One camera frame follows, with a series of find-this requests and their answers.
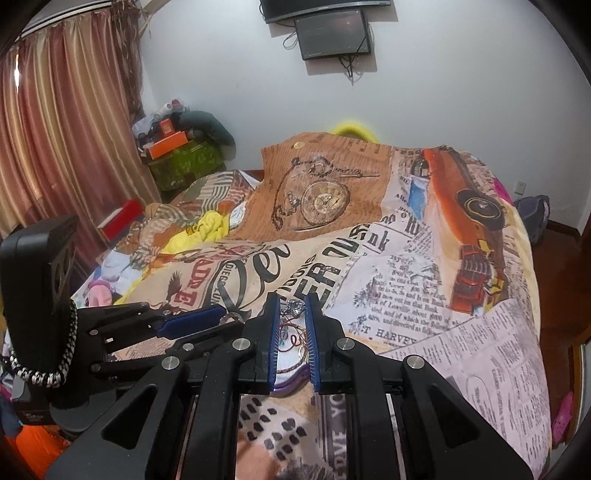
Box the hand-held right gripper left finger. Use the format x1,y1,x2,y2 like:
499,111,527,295
44,292,282,480

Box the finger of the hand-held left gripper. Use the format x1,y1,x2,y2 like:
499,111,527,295
78,302,227,345
91,322,243,385

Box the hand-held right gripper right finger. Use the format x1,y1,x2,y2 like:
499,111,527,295
302,292,533,480

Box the tangle of gold bracelets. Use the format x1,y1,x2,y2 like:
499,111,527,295
277,323,309,376

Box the purple heart-shaped tin box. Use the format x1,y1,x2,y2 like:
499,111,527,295
270,320,319,398

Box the pink plush toy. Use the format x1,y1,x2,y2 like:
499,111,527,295
87,281,117,308

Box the white blue cloth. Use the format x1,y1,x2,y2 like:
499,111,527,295
98,249,140,288

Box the yellow cloth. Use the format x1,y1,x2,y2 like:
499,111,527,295
111,210,234,305

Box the printed newspaper pattern blanket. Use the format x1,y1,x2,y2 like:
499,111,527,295
74,131,552,480

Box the red box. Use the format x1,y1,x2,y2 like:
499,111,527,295
98,198,145,242

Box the striped beige bedding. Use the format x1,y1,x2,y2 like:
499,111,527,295
145,170,259,220

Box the striped red gold curtain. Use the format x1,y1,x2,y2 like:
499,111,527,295
0,7,162,243

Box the orange cloth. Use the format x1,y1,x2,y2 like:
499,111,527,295
11,424,72,480

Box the long orange box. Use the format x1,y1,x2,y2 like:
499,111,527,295
142,131,190,160

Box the white plastic bags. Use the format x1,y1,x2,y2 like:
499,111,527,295
131,98,185,140

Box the dark green plush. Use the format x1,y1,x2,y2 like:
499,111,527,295
178,111,239,151

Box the yellow plastic rim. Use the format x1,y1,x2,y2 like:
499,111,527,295
331,119,378,142

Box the dark backpack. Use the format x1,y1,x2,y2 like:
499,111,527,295
514,195,551,246

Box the pink slipper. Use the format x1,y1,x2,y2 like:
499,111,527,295
549,391,576,445

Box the black white braided wrist strap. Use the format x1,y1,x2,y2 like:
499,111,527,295
8,299,79,389

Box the white curtain rail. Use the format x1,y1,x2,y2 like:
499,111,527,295
18,0,116,38

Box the black hanging cable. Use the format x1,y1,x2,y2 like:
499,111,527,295
339,53,364,86

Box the small black wall monitor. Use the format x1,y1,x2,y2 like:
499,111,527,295
294,9,374,61

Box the black wall television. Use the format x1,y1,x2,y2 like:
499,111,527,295
259,0,393,25

